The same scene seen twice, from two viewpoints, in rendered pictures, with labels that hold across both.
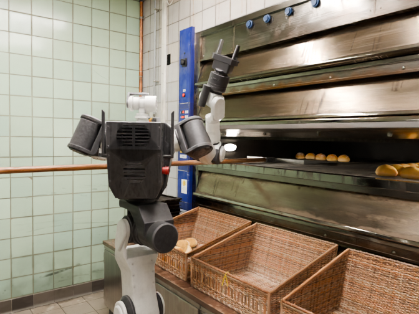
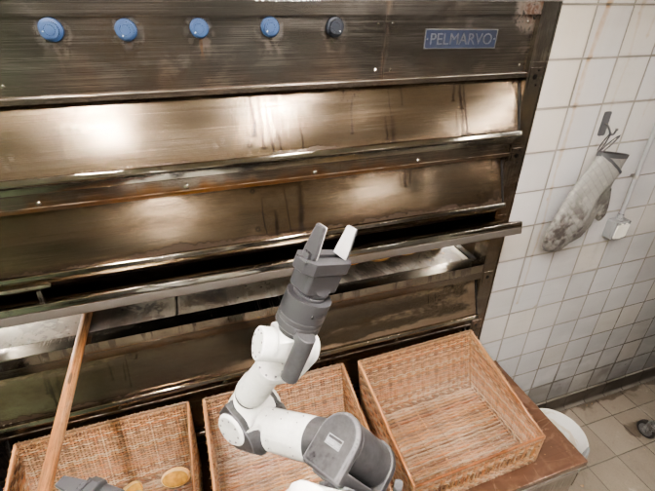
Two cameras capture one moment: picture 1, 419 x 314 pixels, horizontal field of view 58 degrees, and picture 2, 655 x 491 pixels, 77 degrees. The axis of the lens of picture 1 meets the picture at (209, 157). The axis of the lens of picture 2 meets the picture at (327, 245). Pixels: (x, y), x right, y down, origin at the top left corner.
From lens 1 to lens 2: 1.69 m
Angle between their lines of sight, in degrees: 72
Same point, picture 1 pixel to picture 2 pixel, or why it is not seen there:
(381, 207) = (383, 307)
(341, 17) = (327, 70)
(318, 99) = (293, 206)
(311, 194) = not seen: hidden behind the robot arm
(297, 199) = not seen: hidden behind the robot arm
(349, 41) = (344, 116)
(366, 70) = (371, 163)
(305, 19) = (247, 56)
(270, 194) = (214, 352)
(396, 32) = (411, 112)
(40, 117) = not seen: outside the picture
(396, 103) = (410, 203)
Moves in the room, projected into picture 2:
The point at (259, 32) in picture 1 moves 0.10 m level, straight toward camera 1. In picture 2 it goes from (97, 60) to (129, 62)
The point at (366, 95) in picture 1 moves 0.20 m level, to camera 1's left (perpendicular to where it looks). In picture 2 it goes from (369, 195) to (353, 220)
